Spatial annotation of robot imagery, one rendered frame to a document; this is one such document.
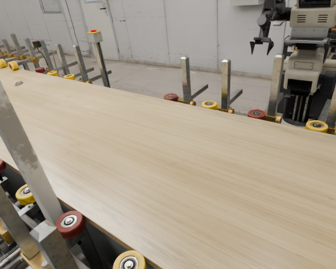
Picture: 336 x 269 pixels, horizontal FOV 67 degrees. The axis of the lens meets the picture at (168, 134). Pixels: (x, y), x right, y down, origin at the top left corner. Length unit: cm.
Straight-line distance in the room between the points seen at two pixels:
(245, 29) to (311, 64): 218
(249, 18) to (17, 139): 369
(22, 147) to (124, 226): 36
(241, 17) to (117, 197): 361
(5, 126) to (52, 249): 37
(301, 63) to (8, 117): 186
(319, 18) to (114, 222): 175
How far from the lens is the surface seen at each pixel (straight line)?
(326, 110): 148
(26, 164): 82
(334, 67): 236
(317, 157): 102
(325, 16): 202
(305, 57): 211
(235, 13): 418
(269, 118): 134
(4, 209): 75
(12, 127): 77
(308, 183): 91
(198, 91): 171
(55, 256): 55
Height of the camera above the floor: 149
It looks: 32 degrees down
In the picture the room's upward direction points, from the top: 7 degrees counter-clockwise
